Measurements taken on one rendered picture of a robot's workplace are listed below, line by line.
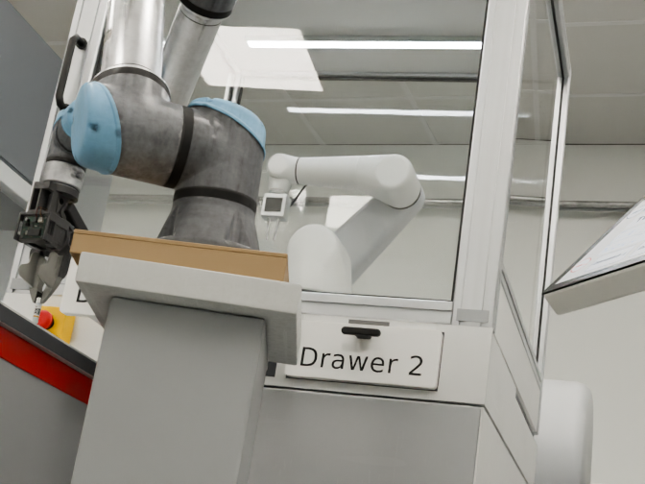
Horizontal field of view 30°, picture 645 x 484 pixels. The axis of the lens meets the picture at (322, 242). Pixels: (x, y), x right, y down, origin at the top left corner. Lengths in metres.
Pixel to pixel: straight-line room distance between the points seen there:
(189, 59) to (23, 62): 1.25
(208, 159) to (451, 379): 0.78
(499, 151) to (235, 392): 1.03
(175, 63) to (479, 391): 0.80
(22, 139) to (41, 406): 1.35
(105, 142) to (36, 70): 1.73
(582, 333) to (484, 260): 3.27
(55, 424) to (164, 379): 0.59
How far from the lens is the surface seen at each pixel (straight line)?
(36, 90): 3.33
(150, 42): 1.76
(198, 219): 1.61
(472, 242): 2.30
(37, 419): 2.03
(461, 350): 2.24
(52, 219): 2.19
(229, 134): 1.65
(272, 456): 2.27
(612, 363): 5.48
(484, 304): 2.27
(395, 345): 2.25
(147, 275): 1.51
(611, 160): 5.82
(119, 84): 1.66
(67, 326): 2.47
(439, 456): 2.20
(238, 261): 1.52
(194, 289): 1.50
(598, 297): 1.99
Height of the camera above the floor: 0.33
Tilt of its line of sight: 19 degrees up
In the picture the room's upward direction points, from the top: 9 degrees clockwise
